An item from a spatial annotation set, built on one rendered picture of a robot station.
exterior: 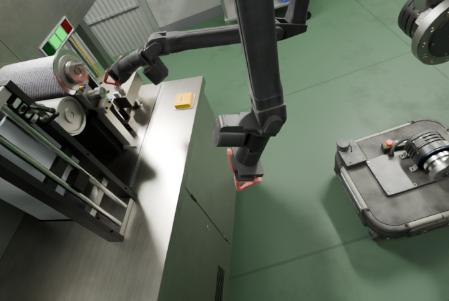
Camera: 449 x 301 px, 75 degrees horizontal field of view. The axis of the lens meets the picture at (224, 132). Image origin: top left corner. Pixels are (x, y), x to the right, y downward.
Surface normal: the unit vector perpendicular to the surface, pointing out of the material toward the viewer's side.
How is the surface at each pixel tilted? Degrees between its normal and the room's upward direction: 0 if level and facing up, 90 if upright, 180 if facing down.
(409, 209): 0
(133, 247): 0
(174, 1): 90
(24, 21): 90
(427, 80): 0
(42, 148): 90
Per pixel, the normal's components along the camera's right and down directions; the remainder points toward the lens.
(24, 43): 0.96, -0.10
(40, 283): -0.27, -0.62
